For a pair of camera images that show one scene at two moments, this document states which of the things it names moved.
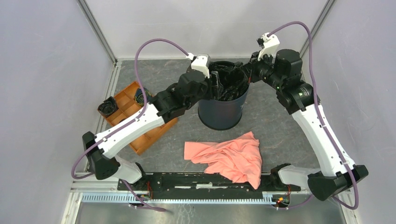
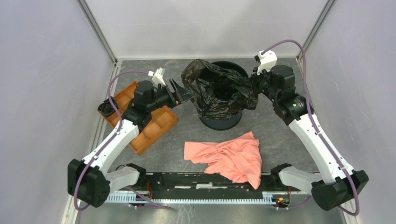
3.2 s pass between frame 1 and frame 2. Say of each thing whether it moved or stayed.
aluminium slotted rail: stayed
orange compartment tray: stayed
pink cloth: stayed
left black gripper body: moved
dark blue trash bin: moved
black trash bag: moved
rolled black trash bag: stayed
